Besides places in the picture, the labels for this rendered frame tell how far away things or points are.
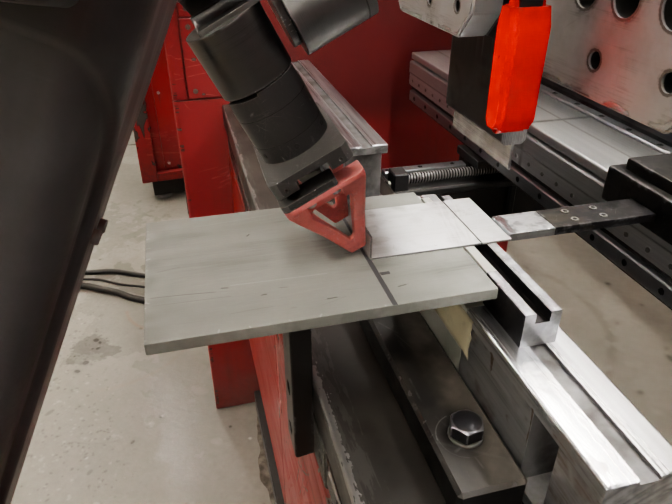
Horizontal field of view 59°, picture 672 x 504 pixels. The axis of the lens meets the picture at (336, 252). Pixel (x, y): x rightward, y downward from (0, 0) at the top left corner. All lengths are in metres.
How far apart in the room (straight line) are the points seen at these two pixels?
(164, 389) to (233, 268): 1.41
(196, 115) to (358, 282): 0.92
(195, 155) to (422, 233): 0.90
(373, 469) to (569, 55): 0.33
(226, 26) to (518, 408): 0.33
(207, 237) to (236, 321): 0.13
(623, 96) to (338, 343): 0.39
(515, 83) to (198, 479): 1.44
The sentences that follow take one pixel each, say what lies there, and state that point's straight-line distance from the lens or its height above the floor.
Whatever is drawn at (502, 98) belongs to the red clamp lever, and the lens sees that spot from 0.32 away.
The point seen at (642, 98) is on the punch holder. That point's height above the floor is 1.19.
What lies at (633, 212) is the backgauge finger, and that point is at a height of 1.00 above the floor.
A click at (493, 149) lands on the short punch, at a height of 1.09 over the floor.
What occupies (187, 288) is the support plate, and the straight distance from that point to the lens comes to 0.47.
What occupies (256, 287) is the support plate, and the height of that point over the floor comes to 1.00.
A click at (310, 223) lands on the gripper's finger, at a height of 1.04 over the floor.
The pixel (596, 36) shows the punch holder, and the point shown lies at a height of 1.20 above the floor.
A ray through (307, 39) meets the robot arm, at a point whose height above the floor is 1.18.
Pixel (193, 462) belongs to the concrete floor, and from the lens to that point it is 1.68.
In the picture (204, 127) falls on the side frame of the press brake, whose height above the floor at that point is 0.83.
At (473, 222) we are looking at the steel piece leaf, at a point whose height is 1.00.
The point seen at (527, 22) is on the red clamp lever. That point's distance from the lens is 0.31.
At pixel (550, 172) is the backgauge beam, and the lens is 0.85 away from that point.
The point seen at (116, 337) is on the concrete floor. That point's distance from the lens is 2.13.
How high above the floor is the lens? 1.26
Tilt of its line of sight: 31 degrees down
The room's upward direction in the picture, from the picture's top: straight up
